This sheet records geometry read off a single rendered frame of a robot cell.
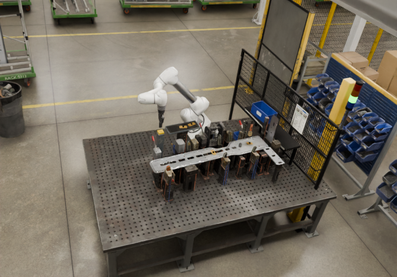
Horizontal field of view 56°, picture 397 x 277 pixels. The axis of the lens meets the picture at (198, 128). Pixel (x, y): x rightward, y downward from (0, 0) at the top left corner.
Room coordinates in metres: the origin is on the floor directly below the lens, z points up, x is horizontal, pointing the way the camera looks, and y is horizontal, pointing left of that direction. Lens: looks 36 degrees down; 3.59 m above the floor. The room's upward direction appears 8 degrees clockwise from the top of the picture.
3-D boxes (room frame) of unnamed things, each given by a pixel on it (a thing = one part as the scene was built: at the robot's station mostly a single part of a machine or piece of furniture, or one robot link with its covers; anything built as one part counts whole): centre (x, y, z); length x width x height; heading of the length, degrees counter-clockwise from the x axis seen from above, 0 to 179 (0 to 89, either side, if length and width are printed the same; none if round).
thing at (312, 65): (5.84, -1.51, 0.65); 1.00 x 0.50 x 1.30; 25
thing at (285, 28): (5.72, -1.13, 1.00); 1.34 x 0.14 x 2.00; 25
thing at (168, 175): (2.66, 0.22, 0.88); 0.15 x 0.11 x 0.36; 30
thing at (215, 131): (3.35, -0.18, 0.94); 0.18 x 0.13 x 0.49; 120
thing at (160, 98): (3.16, 0.42, 1.59); 0.13 x 0.11 x 0.16; 103
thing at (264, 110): (3.91, -0.78, 1.09); 0.30 x 0.17 x 0.13; 37
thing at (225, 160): (3.00, -0.33, 0.87); 0.12 x 0.09 x 0.35; 30
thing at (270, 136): (3.48, -0.83, 1.17); 0.12 x 0.01 x 0.34; 30
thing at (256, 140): (3.10, -0.18, 1.00); 1.38 x 0.22 x 0.02; 120
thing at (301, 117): (3.54, -1.13, 1.30); 0.23 x 0.02 x 0.31; 30
